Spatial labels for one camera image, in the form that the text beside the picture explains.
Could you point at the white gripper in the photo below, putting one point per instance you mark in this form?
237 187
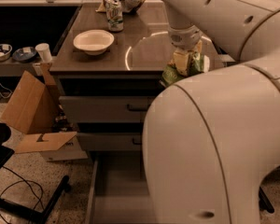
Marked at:
186 38

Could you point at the green jalapeno chip bag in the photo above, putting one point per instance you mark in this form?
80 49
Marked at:
198 64

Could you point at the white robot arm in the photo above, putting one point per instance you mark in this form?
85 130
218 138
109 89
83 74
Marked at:
209 140

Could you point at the grey drawer cabinet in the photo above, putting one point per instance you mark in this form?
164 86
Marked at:
131 66

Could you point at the top grey drawer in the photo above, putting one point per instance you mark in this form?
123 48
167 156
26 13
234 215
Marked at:
105 109

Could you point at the grey drawer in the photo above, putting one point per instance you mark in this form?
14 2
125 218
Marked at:
118 192
110 141
105 109

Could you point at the middle grey drawer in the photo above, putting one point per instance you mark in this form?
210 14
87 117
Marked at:
110 141

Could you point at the bottom grey drawer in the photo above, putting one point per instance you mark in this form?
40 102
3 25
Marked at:
118 192

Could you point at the green white soda can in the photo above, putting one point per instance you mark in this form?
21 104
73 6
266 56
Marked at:
114 15

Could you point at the white paper cup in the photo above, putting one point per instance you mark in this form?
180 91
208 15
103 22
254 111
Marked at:
44 52

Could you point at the white cardboard box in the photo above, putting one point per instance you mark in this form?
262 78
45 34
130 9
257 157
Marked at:
71 150

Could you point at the open cardboard box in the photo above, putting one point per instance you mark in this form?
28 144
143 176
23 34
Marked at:
32 111

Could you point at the blue bowl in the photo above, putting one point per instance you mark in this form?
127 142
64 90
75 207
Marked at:
24 55

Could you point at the black stand leg right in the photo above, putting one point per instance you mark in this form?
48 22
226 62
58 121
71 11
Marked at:
264 203

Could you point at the black stand leg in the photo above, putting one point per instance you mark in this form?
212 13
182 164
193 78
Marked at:
39 213
264 203

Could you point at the grey side shelf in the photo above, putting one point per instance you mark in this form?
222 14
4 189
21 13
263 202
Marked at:
11 68

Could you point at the white patterned bowl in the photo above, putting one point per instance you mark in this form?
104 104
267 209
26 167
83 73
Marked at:
5 51

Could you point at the black stand leg left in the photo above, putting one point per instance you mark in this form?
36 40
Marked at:
39 213

